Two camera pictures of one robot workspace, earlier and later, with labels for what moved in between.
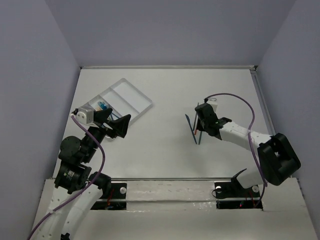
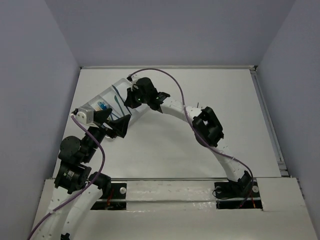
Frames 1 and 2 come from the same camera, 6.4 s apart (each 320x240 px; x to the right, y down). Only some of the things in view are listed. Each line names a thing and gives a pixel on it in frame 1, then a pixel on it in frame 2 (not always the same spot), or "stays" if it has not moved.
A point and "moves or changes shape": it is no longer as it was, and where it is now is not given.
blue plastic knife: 188,119 moves or changes shape
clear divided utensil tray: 124,99 stays
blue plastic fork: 102,105 stays
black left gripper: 105,124 stays
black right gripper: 199,125 → 130,100
